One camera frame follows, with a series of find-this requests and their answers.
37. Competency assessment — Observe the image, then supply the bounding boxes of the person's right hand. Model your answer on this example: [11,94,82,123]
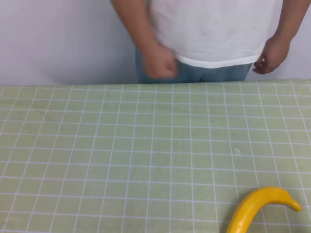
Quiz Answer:
[142,45,179,80]

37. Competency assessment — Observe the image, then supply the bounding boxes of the person's left hand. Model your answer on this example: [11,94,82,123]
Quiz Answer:
[252,37,291,75]

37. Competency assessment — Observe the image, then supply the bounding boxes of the yellow plastic banana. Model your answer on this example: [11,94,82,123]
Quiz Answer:
[225,186,303,233]

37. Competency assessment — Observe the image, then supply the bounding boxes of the person's right forearm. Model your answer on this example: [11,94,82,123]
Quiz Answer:
[110,0,161,53]

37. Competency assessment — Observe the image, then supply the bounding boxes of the person's left forearm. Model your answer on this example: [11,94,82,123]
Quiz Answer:
[266,0,311,46]

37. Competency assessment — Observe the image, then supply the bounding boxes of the blue jeans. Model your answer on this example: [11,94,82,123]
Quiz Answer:
[135,47,253,84]

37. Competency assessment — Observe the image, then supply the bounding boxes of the white t-shirt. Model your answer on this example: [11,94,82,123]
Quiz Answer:
[145,0,284,69]

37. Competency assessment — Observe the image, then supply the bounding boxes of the green checked tablecloth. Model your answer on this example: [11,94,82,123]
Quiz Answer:
[0,78,311,233]

